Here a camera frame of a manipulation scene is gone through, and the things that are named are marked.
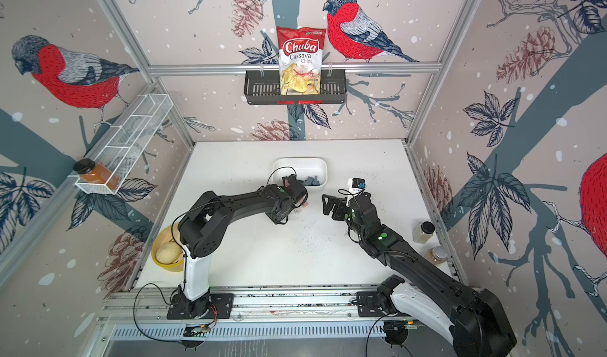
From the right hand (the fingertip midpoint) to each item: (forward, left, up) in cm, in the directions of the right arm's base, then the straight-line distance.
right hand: (332, 196), depth 81 cm
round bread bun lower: (-18, +57, -11) cm, 60 cm away
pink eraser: (-3, +9, -2) cm, 10 cm away
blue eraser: (+17, +8, -15) cm, 24 cm away
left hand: (+3, +16, -16) cm, 23 cm away
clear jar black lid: (-8, -32, -10) cm, 35 cm away
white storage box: (+22, +8, -15) cm, 28 cm away
